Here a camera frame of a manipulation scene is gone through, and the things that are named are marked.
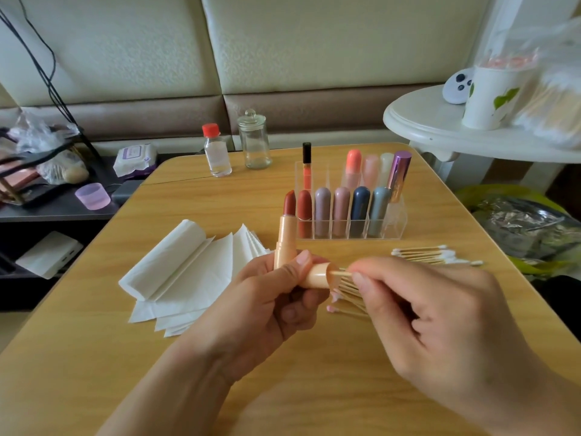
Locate red lipstick beige tube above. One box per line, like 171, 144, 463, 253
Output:
274, 190, 299, 271

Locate pink tray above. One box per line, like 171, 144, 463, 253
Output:
0, 159, 38, 200

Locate white mug green leaf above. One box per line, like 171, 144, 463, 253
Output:
462, 57, 537, 131

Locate beige lipstick cap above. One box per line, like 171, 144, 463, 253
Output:
302, 261, 333, 291

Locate beige padded backrest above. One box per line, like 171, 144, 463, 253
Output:
0, 0, 496, 146

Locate small purple plastic cup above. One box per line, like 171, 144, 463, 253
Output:
74, 182, 112, 211

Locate white tissue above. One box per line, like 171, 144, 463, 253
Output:
119, 219, 208, 302

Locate red lipstick grey-blue tube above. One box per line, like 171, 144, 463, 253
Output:
367, 186, 392, 239

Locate black cables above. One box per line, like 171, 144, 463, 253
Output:
0, 0, 87, 142

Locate glass jar with lid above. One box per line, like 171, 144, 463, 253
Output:
237, 108, 272, 171

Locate red lipstick mauve tube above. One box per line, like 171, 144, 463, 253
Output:
313, 186, 333, 239

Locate wet wipes pack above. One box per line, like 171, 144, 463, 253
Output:
113, 144, 158, 179

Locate crumpled clear plastic bag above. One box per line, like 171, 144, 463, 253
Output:
9, 108, 90, 185

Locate person's left hand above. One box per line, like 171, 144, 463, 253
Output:
186, 249, 332, 385

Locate white power bank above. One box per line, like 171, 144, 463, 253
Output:
15, 231, 84, 280

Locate person's left forearm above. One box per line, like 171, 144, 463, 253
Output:
95, 358, 241, 436

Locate person's right hand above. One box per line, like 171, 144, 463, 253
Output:
347, 257, 581, 436

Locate white round side table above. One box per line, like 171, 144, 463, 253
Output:
382, 84, 581, 164

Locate white panda figure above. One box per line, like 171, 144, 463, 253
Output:
442, 68, 476, 106

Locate clear bottle red cap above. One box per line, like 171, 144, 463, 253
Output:
202, 122, 234, 178

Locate black low shelf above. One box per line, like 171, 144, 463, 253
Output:
0, 154, 196, 309

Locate pile of cotton swabs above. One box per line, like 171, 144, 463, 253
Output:
390, 245, 487, 268

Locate red lipstick navy tube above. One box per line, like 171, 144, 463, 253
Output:
349, 185, 372, 239

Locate red lipstick dusty pink tube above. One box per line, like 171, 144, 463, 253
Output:
331, 186, 352, 239

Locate yellow-green bin with bag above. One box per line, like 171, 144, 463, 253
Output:
456, 183, 581, 280

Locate stack of white tissues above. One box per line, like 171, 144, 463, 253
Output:
119, 219, 270, 339

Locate clear acrylic lipstick organizer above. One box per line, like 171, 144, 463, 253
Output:
303, 142, 413, 239

